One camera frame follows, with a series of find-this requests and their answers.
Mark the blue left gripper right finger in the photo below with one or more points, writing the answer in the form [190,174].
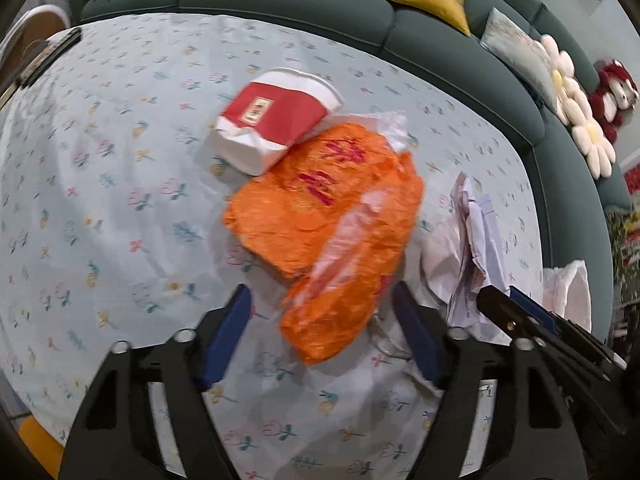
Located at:
[422,328]

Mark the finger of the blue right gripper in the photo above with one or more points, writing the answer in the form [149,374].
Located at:
[530,306]

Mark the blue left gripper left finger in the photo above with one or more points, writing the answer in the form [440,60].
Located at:
[220,333]

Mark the white paper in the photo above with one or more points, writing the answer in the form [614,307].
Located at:
[463,255]

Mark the orange plastic bag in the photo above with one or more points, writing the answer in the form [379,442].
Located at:
[334,217]

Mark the white lined trash bin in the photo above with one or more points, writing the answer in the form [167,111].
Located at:
[567,293]

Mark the dark green sectional sofa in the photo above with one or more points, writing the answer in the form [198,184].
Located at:
[570,204]

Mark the potted flowering plant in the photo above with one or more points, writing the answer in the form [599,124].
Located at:
[623,229]

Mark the floral light blue tablecloth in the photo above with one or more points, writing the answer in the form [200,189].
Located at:
[111,205]

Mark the white daisy cushion lower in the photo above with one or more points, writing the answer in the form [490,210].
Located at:
[596,148]

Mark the white daisy cushion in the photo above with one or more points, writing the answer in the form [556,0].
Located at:
[571,103]
[596,148]

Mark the white daisy cushion upper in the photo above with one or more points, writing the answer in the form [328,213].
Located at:
[571,103]

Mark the red white plush monkey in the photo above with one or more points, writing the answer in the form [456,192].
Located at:
[615,98]

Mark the yellow trousers of operator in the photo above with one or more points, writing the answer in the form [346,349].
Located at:
[46,450]

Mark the grey embroidered cushion right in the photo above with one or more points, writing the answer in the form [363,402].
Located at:
[523,54]

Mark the wooden round chair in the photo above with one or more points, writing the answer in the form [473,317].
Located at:
[27,37]

